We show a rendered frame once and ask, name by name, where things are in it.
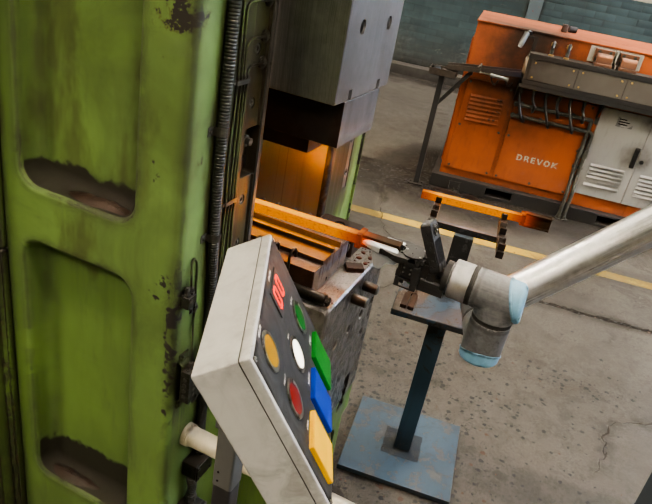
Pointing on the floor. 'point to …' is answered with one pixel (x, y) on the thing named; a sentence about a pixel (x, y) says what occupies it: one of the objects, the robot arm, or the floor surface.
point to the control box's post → (225, 472)
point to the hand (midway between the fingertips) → (370, 238)
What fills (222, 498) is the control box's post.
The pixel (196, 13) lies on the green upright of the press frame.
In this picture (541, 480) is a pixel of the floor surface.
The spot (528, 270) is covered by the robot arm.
